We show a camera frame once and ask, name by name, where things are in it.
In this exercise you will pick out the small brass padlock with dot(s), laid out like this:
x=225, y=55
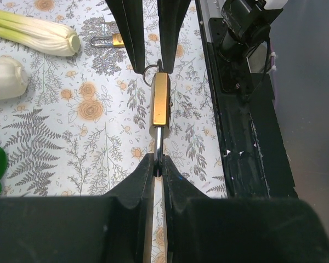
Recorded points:
x=160, y=112

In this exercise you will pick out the floral table mat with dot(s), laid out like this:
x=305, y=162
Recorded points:
x=82, y=126

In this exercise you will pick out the celery stalk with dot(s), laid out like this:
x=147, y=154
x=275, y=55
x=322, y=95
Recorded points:
x=41, y=35

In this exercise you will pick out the tiny brass padlock with key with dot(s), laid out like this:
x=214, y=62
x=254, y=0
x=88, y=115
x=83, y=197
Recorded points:
x=109, y=37

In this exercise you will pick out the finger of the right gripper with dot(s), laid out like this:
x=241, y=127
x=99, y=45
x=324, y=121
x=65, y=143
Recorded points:
x=171, y=14
x=128, y=15

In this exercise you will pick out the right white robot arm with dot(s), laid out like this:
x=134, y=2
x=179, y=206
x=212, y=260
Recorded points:
x=246, y=25

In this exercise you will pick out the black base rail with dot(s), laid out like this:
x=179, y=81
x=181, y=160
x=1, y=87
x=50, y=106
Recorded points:
x=255, y=162

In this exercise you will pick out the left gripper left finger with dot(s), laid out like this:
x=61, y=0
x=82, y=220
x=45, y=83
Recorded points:
x=114, y=227

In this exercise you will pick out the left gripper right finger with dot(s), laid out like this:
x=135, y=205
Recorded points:
x=203, y=229

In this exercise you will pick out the green napa cabbage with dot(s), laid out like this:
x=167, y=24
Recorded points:
x=13, y=78

